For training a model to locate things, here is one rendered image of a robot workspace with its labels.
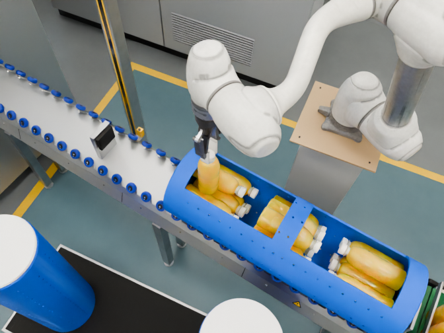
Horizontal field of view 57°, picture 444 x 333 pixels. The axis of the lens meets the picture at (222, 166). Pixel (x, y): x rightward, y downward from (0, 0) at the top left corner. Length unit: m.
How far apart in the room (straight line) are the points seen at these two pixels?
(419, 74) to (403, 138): 0.37
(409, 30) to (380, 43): 2.77
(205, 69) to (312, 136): 0.98
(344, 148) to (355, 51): 2.05
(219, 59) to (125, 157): 1.00
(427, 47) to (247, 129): 0.52
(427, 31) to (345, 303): 0.81
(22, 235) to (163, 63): 2.17
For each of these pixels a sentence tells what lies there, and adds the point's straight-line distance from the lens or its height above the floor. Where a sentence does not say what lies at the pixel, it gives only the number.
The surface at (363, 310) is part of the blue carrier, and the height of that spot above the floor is 1.17.
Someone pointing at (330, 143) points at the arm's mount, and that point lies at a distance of 1.80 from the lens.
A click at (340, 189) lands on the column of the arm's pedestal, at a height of 0.69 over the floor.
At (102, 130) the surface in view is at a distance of 1.72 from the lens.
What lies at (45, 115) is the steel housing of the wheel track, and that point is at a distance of 2.05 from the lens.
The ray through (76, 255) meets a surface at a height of 0.15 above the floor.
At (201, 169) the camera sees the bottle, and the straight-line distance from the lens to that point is 1.29.
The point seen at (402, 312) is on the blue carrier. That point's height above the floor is 1.21.
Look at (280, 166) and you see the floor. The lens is 2.88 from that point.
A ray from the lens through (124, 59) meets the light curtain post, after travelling 1.89.
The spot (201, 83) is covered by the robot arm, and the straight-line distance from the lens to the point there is 0.92.
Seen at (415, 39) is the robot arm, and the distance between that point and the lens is 1.15.
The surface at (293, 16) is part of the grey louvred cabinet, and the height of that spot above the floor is 0.75.
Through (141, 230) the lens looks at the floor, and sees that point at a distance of 2.66.
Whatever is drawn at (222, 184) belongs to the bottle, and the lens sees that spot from 1.46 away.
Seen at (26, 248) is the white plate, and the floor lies 1.04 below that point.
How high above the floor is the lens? 2.44
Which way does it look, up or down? 59 degrees down
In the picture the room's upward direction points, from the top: 4 degrees clockwise
